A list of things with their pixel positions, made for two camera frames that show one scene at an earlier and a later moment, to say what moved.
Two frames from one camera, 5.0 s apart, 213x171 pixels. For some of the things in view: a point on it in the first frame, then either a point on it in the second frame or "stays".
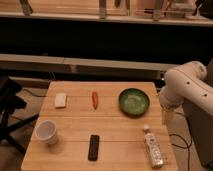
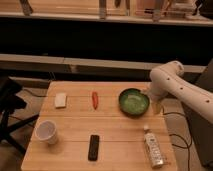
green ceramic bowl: [134, 102] stays
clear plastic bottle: [154, 151] stays
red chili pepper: [94, 99] stays
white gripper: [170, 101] to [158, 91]
